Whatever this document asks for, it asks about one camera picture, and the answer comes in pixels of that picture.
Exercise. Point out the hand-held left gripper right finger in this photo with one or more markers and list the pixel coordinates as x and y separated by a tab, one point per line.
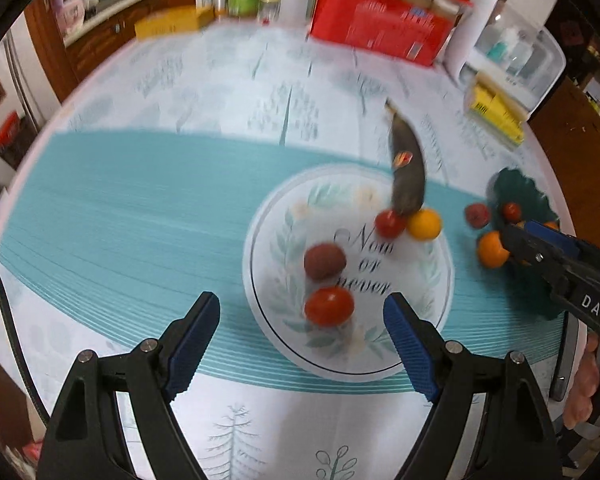
410	345

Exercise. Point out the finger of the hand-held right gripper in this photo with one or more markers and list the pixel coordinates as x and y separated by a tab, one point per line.
555	239
522	246

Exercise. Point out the white cosmetic bottle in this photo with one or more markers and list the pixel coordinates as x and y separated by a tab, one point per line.
502	44
521	52

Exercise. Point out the white plastic bottle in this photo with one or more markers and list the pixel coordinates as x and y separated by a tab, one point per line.
292	1

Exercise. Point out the dark red round fruit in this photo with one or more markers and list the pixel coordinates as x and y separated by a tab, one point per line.
324	261

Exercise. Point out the blackened banana with sticker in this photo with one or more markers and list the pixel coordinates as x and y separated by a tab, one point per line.
407	180

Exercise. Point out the brown wooden cabinet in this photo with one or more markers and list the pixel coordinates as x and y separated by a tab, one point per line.
575	125

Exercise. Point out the wooden counter cabinet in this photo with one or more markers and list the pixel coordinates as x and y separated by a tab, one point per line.
95	40

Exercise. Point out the red jar gift box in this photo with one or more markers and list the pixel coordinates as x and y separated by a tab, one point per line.
380	25

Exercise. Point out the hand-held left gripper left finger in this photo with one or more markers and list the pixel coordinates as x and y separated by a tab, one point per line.
192	345

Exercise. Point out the yellowish orange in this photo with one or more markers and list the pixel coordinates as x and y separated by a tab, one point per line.
424	224

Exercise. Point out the white clear-lid organizer case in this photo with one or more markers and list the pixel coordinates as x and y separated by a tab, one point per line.
462	40

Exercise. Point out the white printed plate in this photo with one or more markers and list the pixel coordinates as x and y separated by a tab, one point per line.
280	240

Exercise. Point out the dark green plate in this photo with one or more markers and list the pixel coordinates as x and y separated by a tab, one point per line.
522	190

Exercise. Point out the red plastic crate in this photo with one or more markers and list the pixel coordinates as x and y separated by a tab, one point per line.
7	135

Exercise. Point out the red tomato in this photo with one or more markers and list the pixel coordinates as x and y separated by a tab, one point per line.
329	306
511	210
389	223
476	215

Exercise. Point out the yellow tissue pack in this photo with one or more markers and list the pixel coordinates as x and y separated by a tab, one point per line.
495	115

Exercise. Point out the small glass jar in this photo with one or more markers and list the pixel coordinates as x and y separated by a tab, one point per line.
269	9

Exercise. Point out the person's right hand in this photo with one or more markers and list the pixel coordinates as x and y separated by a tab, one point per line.
585	385

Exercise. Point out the silver refrigerator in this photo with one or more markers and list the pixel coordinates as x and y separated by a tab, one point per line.
22	90

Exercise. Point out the yellow cardboard box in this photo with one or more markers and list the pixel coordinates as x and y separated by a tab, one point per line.
172	21

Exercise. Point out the tree print tablecloth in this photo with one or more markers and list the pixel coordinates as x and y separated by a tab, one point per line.
180	90

